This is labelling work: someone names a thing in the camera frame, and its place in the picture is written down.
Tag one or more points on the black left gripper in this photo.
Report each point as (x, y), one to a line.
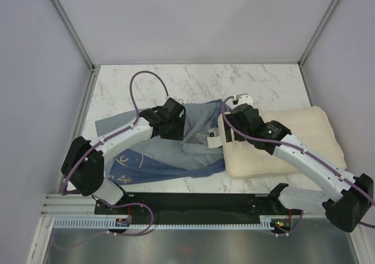
(179, 134)

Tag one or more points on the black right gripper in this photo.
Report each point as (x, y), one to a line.
(228, 134)

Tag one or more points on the blue denim pillowcase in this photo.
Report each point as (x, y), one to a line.
(159, 159)

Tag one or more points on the cream white pillow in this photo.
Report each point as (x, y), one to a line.
(310, 125)

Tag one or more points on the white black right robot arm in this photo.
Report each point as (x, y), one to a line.
(343, 198)

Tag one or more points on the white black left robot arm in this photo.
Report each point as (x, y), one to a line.
(83, 166)

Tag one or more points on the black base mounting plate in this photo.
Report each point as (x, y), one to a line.
(209, 208)

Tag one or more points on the white slotted cable duct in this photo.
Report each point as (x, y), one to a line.
(262, 223)

